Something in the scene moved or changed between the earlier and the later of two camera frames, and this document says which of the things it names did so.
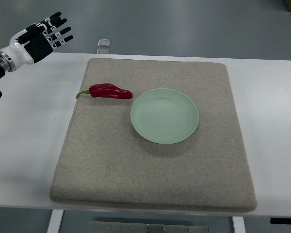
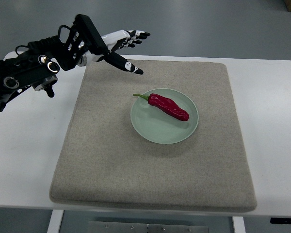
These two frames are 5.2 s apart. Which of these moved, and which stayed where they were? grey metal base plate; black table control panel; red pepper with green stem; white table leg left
Moved: red pepper with green stem
Stayed: black table control panel; white table leg left; grey metal base plate
